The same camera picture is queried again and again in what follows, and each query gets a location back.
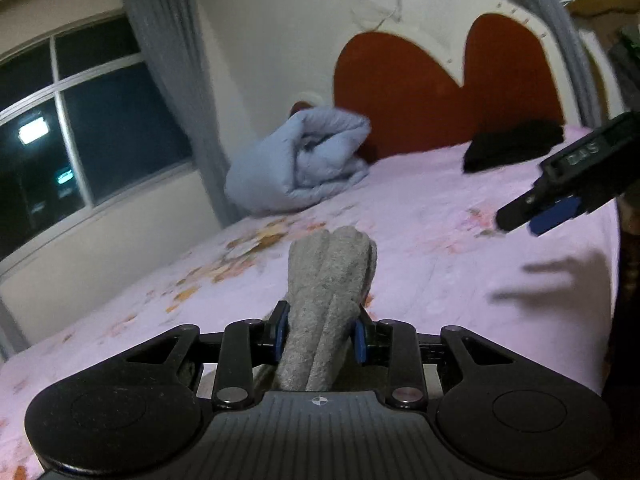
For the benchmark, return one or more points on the black cloth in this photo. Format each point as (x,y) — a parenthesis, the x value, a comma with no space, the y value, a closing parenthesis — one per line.
(510,145)

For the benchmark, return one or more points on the red heart-shaped headboard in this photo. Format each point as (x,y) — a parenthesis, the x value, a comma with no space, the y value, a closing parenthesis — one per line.
(425,100)

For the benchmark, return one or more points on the light blue blanket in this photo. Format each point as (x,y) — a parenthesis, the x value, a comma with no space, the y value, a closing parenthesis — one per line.
(300,160)

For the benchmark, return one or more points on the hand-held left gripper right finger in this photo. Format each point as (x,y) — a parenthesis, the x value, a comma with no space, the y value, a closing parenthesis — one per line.
(359,342)

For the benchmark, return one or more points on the grey curtain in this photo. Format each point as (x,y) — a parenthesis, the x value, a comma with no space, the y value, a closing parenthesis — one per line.
(170,85)
(555,25)

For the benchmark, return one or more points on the dark cluttered shelf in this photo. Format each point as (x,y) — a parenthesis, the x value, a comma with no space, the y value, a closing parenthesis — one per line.
(625,50)

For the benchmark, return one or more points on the dark glass window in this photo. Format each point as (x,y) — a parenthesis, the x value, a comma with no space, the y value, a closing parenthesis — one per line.
(100,125)

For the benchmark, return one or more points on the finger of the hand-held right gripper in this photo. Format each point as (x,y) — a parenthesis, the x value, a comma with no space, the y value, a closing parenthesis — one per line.
(515,212)
(552,219)

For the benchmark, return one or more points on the grey towel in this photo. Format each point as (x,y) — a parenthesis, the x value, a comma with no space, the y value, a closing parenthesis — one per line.
(320,300)

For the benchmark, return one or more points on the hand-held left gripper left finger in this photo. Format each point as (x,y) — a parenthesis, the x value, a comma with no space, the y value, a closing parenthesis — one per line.
(282,332)

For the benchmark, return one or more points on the bed with pink floral sheet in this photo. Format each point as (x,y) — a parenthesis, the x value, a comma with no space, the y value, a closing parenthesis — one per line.
(450,270)

